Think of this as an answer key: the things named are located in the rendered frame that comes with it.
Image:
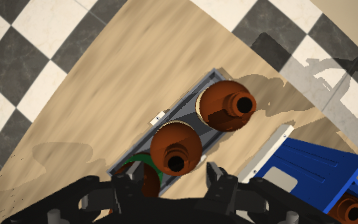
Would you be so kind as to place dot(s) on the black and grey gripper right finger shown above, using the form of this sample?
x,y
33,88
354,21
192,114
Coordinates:
x,y
284,208

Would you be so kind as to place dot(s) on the blue plastic crate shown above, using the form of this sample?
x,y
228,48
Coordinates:
x,y
316,174

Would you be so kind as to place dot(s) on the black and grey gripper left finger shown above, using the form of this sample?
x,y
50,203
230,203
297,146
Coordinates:
x,y
62,207

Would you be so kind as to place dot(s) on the dark grey tray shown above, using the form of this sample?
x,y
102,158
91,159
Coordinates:
x,y
184,110

